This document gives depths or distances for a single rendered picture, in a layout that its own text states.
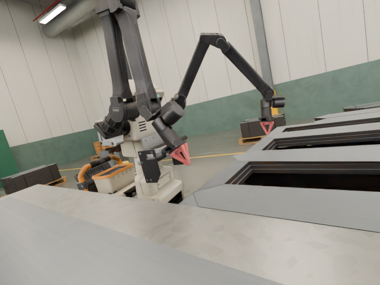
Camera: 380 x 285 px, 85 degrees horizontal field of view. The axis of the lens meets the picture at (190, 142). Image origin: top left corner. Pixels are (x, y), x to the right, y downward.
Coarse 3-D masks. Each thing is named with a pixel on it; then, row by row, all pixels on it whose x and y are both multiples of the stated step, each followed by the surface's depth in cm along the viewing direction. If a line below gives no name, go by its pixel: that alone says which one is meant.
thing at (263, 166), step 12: (360, 120) 134; (372, 120) 131; (348, 132) 112; (360, 132) 109; (372, 132) 106; (276, 144) 135; (288, 144) 131; (300, 144) 127; (312, 144) 123; (252, 168) 102; (264, 168) 98; (276, 168) 95; (288, 168) 91; (300, 168) 88; (312, 168) 86; (324, 168) 83; (336, 168) 80; (348, 168) 78; (360, 168) 76; (372, 168) 74; (228, 180) 85; (240, 180) 91
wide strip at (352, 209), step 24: (216, 192) 76; (240, 192) 72; (264, 192) 68; (288, 192) 64; (312, 192) 61; (336, 192) 58; (360, 192) 55; (264, 216) 55; (288, 216) 52; (312, 216) 50; (336, 216) 48; (360, 216) 47
